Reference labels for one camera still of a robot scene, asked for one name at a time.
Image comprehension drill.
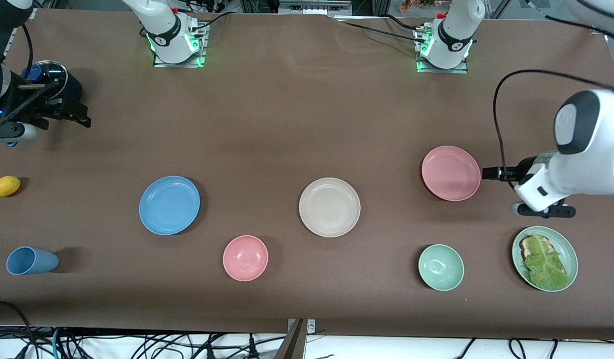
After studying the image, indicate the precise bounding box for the black base power cable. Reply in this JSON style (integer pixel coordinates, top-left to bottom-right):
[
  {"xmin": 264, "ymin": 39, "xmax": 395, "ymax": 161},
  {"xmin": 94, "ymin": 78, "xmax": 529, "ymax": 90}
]
[
  {"xmin": 187, "ymin": 0, "xmax": 240, "ymax": 33},
  {"xmin": 336, "ymin": 14, "xmax": 430, "ymax": 45}
]

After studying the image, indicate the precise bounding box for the green plate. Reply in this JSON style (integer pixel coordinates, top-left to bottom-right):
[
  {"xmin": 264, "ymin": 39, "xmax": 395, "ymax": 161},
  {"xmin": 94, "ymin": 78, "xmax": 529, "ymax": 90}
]
[{"xmin": 511, "ymin": 226, "xmax": 579, "ymax": 292}]

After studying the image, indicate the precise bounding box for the toasted bread slice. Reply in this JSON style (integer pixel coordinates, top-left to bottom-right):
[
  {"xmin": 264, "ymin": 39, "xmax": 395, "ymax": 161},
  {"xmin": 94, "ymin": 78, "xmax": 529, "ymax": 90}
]
[{"xmin": 519, "ymin": 235, "xmax": 552, "ymax": 263}]

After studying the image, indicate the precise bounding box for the pink bowl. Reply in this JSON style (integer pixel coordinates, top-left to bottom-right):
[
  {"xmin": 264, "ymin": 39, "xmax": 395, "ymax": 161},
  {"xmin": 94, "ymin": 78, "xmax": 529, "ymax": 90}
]
[{"xmin": 222, "ymin": 235, "xmax": 269, "ymax": 282}]

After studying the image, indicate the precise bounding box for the yellow lemon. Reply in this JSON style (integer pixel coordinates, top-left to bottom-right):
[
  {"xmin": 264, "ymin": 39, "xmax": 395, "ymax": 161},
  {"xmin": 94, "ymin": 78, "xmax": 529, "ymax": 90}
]
[{"xmin": 0, "ymin": 176, "xmax": 21, "ymax": 197}]

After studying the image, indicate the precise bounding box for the blue plate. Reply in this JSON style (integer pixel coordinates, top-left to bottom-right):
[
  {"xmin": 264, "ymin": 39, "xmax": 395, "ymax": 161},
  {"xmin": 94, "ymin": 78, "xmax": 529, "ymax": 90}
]
[{"xmin": 139, "ymin": 176, "xmax": 201, "ymax": 236}]

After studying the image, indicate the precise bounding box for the silver table edge bracket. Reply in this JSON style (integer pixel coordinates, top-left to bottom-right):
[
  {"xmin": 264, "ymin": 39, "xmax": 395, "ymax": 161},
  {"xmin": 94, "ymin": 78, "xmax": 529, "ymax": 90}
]
[{"xmin": 287, "ymin": 319, "xmax": 317, "ymax": 334}]

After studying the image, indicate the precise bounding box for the beige plate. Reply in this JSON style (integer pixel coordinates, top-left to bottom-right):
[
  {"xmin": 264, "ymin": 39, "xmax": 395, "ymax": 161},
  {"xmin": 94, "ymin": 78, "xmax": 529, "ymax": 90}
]
[{"xmin": 298, "ymin": 178, "xmax": 361, "ymax": 238}]

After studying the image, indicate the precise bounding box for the green bowl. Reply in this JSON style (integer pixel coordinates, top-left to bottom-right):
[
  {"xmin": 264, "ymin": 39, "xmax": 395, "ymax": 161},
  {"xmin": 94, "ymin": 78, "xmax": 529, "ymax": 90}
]
[{"xmin": 418, "ymin": 244, "xmax": 465, "ymax": 291}]

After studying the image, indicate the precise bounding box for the aluminium frame rail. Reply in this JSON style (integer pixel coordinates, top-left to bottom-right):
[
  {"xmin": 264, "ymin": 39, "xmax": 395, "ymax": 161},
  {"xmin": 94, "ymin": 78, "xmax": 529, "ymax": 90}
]
[
  {"xmin": 278, "ymin": 0, "xmax": 353, "ymax": 15},
  {"xmin": 1, "ymin": 27, "xmax": 19, "ymax": 63}
]

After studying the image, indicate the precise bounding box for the blue cup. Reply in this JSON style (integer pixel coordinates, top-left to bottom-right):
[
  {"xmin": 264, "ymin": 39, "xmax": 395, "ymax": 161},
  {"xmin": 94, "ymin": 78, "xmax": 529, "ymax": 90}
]
[{"xmin": 6, "ymin": 246, "xmax": 59, "ymax": 276}]

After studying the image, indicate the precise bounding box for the green lettuce leaf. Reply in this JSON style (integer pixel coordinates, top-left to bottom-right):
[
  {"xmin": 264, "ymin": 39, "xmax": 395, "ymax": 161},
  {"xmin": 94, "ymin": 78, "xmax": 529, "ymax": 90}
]
[{"xmin": 524, "ymin": 233, "xmax": 571, "ymax": 291}]

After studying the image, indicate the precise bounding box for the pink plate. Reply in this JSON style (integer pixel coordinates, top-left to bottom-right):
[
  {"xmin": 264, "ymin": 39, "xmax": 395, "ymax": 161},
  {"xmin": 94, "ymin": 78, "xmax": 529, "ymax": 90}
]
[{"xmin": 421, "ymin": 146, "xmax": 482, "ymax": 202}]

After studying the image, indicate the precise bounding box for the black pot with blue handle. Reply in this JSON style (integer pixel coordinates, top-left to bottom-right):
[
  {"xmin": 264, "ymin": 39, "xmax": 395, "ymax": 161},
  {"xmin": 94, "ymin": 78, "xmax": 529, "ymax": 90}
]
[{"xmin": 6, "ymin": 60, "xmax": 84, "ymax": 148}]

